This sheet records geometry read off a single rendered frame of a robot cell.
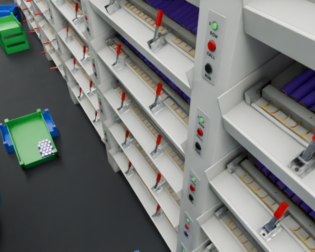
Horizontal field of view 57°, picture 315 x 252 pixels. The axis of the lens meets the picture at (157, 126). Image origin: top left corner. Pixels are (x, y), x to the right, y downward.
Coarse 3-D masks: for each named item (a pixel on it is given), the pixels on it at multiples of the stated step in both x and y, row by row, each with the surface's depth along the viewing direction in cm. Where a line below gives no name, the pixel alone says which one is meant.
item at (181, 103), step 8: (120, 40) 106; (120, 48) 106; (128, 48) 102; (136, 56) 98; (136, 64) 98; (144, 64) 94; (144, 72) 94; (152, 72) 91; (152, 80) 92; (160, 80) 87; (168, 88) 84; (176, 96) 81; (184, 104) 79; (184, 120) 78
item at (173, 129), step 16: (112, 32) 110; (96, 48) 110; (128, 80) 96; (144, 80) 93; (144, 96) 89; (160, 96) 87; (160, 112) 83; (176, 112) 81; (160, 128) 84; (176, 128) 78; (176, 144) 75
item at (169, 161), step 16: (112, 80) 123; (112, 96) 122; (128, 96) 116; (128, 112) 113; (144, 112) 107; (128, 128) 108; (144, 128) 106; (144, 144) 102; (160, 144) 99; (160, 160) 96; (176, 160) 94; (176, 176) 91; (176, 192) 82
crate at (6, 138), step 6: (42, 114) 190; (48, 114) 190; (48, 120) 192; (0, 126) 178; (6, 126) 182; (48, 126) 187; (54, 126) 176; (6, 132) 183; (54, 132) 179; (6, 138) 179; (6, 144) 167; (12, 144) 169; (12, 150) 171
